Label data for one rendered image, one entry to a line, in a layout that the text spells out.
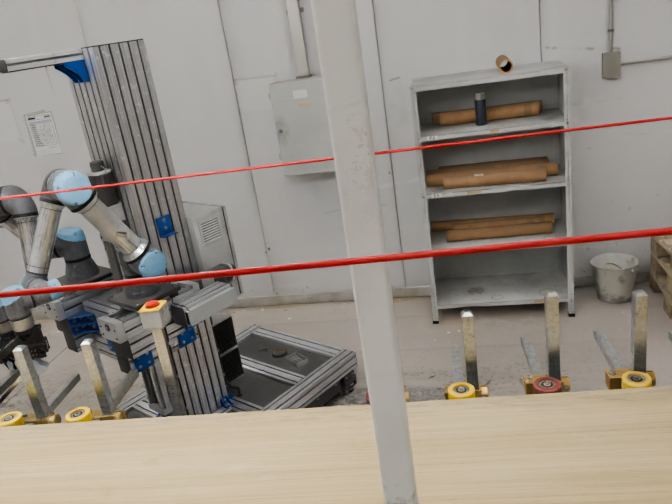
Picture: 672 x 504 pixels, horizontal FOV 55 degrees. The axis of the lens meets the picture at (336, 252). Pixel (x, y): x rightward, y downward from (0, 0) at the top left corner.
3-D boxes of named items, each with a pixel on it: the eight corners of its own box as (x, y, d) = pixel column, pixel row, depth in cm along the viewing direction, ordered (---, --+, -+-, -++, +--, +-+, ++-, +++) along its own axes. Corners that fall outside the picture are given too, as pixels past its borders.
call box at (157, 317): (152, 322, 213) (146, 301, 210) (172, 320, 212) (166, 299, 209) (144, 332, 207) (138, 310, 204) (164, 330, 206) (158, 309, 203)
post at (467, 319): (471, 438, 214) (460, 309, 198) (482, 437, 214) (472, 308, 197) (472, 445, 211) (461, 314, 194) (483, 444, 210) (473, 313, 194)
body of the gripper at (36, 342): (47, 358, 230) (37, 329, 226) (22, 364, 228) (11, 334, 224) (51, 349, 237) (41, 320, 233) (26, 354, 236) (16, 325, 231)
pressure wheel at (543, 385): (567, 418, 190) (567, 385, 186) (543, 426, 188) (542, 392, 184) (552, 404, 197) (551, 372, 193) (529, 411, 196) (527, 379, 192)
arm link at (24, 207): (40, 181, 262) (61, 298, 267) (14, 185, 263) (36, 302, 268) (25, 181, 251) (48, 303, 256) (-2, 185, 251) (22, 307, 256)
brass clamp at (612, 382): (604, 382, 203) (604, 368, 201) (649, 379, 201) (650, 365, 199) (610, 393, 197) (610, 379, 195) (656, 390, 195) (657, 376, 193)
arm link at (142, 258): (159, 257, 266) (61, 161, 234) (176, 263, 254) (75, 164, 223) (139, 279, 262) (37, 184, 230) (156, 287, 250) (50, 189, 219)
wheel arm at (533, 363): (520, 344, 231) (519, 334, 230) (530, 344, 231) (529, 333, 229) (543, 416, 191) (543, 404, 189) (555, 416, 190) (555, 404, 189)
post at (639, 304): (629, 424, 206) (631, 289, 189) (640, 424, 205) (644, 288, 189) (632, 431, 203) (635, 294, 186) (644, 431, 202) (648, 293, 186)
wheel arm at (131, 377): (132, 378, 255) (129, 368, 253) (140, 377, 254) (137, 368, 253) (80, 448, 214) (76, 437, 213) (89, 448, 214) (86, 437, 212)
